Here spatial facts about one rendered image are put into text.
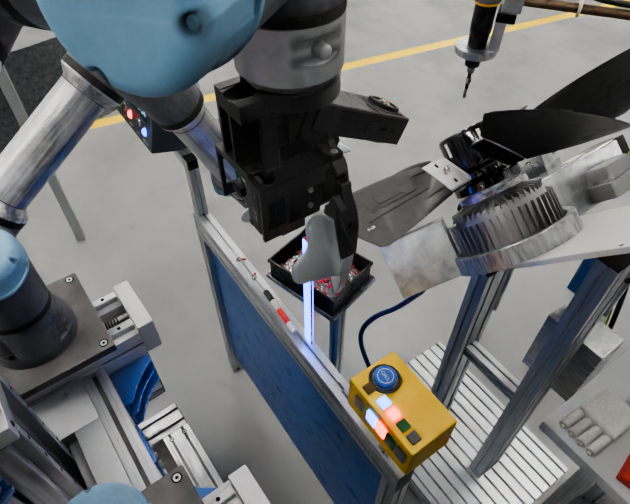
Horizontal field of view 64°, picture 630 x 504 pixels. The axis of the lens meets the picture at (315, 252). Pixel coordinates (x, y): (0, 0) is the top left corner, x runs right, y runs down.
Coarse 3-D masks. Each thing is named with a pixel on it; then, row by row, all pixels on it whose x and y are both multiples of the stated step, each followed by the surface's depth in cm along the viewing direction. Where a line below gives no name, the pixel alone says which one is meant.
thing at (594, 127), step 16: (496, 112) 76; (512, 112) 76; (528, 112) 76; (544, 112) 75; (560, 112) 75; (576, 112) 75; (496, 128) 89; (512, 128) 87; (528, 128) 85; (544, 128) 83; (560, 128) 82; (576, 128) 81; (592, 128) 80; (608, 128) 79; (624, 128) 78; (512, 144) 95; (528, 144) 92; (544, 144) 90; (560, 144) 88; (576, 144) 86
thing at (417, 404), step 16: (368, 368) 88; (400, 368) 88; (352, 384) 86; (400, 384) 86; (416, 384) 86; (352, 400) 90; (368, 400) 84; (400, 400) 84; (416, 400) 84; (432, 400) 84; (384, 416) 82; (400, 416) 82; (416, 416) 82; (432, 416) 82; (448, 416) 82; (400, 432) 80; (432, 432) 80; (448, 432) 82; (384, 448) 86; (416, 448) 78; (432, 448) 83; (400, 464) 83; (416, 464) 83
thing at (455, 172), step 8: (440, 160) 108; (448, 160) 108; (424, 168) 107; (432, 168) 107; (440, 168) 107; (456, 168) 106; (440, 176) 105; (448, 176) 105; (456, 176) 105; (464, 176) 105; (448, 184) 104; (456, 184) 103
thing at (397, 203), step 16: (400, 176) 106; (416, 176) 105; (432, 176) 105; (368, 192) 106; (384, 192) 103; (400, 192) 102; (416, 192) 102; (432, 192) 101; (448, 192) 102; (368, 208) 101; (384, 208) 100; (400, 208) 99; (416, 208) 99; (432, 208) 99; (368, 224) 97; (384, 224) 96; (400, 224) 96; (416, 224) 96; (368, 240) 93; (384, 240) 92
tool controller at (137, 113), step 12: (120, 108) 140; (132, 108) 132; (132, 120) 134; (144, 120) 127; (156, 132) 126; (168, 132) 128; (144, 144) 131; (156, 144) 128; (168, 144) 130; (180, 144) 132
